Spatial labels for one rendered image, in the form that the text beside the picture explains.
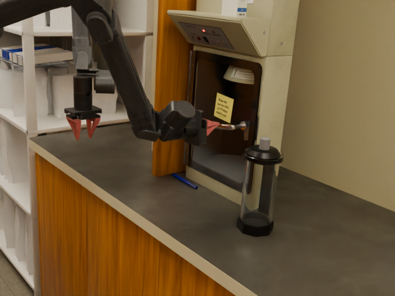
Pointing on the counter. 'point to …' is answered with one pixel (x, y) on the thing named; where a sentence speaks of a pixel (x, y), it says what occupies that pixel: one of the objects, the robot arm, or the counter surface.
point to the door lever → (231, 126)
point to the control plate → (196, 30)
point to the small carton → (234, 8)
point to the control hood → (229, 30)
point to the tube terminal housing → (268, 98)
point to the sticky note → (223, 107)
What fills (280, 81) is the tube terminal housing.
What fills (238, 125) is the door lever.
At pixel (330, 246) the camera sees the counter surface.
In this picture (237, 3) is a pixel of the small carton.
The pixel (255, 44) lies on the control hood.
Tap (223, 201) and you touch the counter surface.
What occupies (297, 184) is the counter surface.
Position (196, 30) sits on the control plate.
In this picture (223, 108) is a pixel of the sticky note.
